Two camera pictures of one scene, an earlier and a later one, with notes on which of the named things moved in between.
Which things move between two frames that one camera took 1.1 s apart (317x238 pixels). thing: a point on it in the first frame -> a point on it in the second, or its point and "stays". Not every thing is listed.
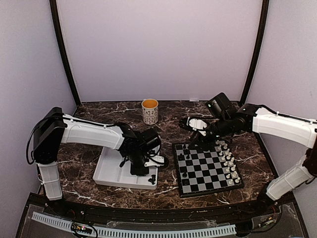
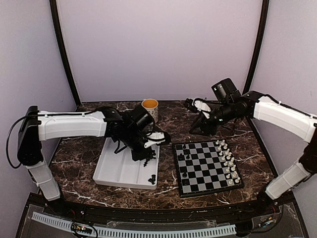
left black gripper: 136,171 -> 136,155
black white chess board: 201,173 stays
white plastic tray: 108,170 stays
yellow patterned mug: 150,111 stays
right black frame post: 259,51 stays
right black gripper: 205,145 -> 207,128
